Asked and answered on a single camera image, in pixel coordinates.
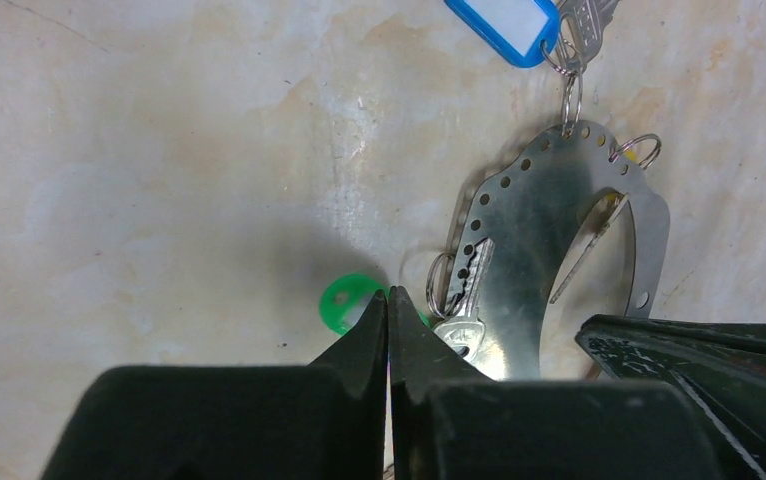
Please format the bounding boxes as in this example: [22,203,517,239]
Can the blue key tag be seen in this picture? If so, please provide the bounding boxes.
[444,0,560,69]

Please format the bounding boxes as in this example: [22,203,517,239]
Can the yellow key tag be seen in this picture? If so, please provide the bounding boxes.
[604,147,644,202]

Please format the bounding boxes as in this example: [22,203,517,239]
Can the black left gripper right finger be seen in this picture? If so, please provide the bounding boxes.
[388,287,722,479]

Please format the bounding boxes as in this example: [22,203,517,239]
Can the green key tag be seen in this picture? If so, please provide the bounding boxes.
[318,272,394,336]

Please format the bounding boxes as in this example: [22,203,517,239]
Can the silver key near green tag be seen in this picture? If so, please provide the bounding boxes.
[433,237,495,361]

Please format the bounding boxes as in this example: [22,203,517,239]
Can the perforated metal keyring plate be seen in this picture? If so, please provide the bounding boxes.
[438,120,670,380]

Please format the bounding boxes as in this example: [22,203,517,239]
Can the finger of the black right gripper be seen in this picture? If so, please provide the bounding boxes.
[575,315,766,479]

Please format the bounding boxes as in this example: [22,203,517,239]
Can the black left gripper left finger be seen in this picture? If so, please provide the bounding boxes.
[42,292,388,479]

